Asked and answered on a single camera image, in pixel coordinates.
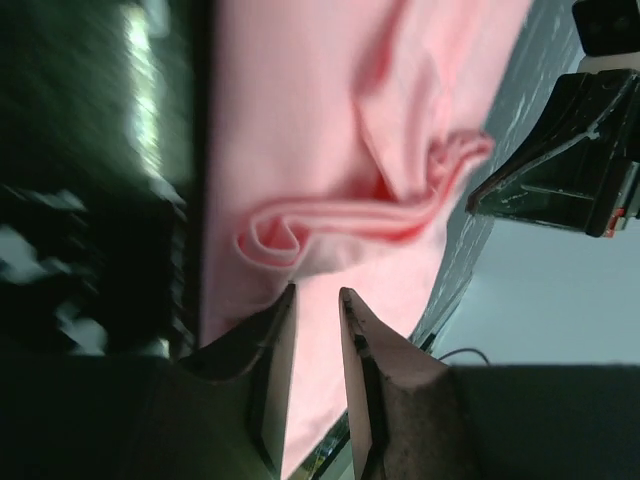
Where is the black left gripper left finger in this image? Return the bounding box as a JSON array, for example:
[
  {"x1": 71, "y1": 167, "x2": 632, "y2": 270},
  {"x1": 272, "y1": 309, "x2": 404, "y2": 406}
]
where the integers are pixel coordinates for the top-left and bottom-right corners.
[{"x1": 1, "y1": 286, "x2": 296, "y2": 479}]

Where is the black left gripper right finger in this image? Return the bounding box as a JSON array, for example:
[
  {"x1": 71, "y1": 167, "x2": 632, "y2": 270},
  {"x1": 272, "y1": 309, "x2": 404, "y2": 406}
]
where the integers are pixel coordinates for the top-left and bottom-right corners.
[{"x1": 339, "y1": 288, "x2": 639, "y2": 479}]

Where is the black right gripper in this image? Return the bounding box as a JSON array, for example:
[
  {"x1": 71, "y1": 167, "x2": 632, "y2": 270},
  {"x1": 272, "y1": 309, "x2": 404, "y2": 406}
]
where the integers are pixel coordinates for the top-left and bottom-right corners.
[{"x1": 466, "y1": 69, "x2": 639, "y2": 238}]

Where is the pink t shirt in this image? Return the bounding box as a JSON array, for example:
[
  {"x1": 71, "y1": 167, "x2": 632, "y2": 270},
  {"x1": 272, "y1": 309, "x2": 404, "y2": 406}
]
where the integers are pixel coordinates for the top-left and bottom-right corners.
[{"x1": 201, "y1": 0, "x2": 530, "y2": 477}]

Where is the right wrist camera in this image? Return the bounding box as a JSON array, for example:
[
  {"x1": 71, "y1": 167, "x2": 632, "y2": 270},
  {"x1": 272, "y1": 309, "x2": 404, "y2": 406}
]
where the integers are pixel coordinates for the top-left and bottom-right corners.
[{"x1": 572, "y1": 0, "x2": 640, "y2": 57}]

